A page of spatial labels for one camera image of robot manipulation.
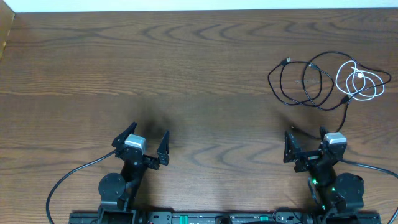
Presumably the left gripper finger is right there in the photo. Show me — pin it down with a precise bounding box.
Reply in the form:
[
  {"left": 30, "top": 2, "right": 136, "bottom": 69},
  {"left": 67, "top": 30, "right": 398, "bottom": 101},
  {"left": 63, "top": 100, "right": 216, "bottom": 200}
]
[
  {"left": 157, "top": 130, "right": 170, "bottom": 166},
  {"left": 111, "top": 122, "right": 137, "bottom": 148}
]

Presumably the black usb cable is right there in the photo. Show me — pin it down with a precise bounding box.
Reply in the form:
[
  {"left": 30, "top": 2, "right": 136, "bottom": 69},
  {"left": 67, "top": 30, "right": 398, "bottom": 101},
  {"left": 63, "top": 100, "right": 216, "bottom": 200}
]
[
  {"left": 290, "top": 50, "right": 392, "bottom": 140},
  {"left": 267, "top": 57, "right": 335, "bottom": 108}
]

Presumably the white usb cable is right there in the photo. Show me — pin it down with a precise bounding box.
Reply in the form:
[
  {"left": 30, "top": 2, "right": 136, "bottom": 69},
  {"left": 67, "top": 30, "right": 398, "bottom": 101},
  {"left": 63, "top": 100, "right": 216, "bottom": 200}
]
[{"left": 335, "top": 60, "right": 386, "bottom": 101}]

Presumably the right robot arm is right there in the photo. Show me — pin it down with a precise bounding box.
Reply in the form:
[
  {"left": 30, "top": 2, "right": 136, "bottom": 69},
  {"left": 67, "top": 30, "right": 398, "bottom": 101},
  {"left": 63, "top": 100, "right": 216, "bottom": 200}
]
[{"left": 283, "top": 127, "right": 364, "bottom": 223}]

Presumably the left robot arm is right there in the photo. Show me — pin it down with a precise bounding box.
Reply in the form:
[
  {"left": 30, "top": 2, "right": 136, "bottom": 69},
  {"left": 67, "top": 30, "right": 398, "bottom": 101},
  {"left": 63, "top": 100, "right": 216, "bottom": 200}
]
[{"left": 97, "top": 122, "right": 170, "bottom": 223}]

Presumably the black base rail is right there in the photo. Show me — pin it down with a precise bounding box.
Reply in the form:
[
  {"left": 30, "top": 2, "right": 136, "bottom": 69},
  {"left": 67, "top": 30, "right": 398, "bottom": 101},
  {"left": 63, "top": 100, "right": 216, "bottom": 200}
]
[{"left": 68, "top": 210, "right": 382, "bottom": 224}]

